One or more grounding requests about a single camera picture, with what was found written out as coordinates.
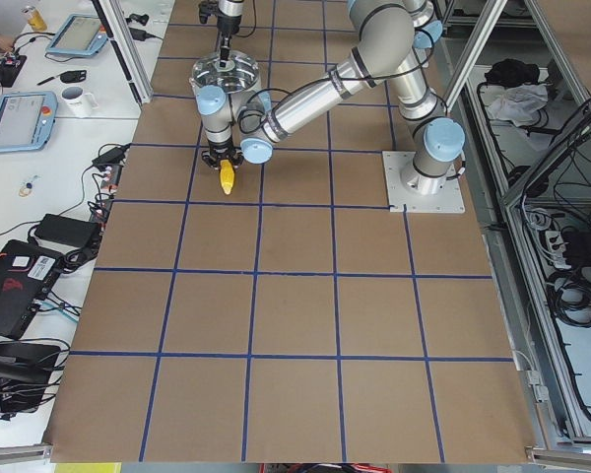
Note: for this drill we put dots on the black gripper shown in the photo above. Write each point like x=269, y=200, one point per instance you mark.
x=225, y=26
x=220, y=151

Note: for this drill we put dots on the yellow corn cob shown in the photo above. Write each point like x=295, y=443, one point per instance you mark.
x=227, y=176

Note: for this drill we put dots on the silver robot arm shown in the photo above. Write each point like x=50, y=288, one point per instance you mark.
x=241, y=124
x=230, y=8

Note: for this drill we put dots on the mint green cooking pot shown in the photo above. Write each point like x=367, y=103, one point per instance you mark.
x=211, y=99

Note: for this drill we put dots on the black power strip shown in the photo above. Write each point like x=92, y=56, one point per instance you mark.
x=106, y=180

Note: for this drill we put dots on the upper blue teach pendant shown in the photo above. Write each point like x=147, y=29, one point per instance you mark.
x=80, y=36

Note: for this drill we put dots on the blue teach pendant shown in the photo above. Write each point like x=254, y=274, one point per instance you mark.
x=80, y=36
x=26, y=120

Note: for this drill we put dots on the white mug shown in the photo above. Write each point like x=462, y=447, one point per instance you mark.
x=80, y=102

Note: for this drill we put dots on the brown gridded table mat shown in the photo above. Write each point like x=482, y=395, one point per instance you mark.
x=297, y=320

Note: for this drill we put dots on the black power brick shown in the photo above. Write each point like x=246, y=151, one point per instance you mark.
x=68, y=231

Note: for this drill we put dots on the yellow drink can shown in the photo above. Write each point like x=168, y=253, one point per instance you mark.
x=34, y=18

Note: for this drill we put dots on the lower blue teach pendant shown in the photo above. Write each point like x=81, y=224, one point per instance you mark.
x=26, y=120

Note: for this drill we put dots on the black laptop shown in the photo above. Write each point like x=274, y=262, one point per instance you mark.
x=27, y=274

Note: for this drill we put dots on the white crumpled cloth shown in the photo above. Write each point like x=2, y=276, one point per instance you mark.
x=519, y=105

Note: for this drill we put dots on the aluminium frame post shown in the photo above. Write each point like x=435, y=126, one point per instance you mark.
x=111, y=15

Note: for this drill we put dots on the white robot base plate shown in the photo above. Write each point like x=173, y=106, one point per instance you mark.
x=412, y=192

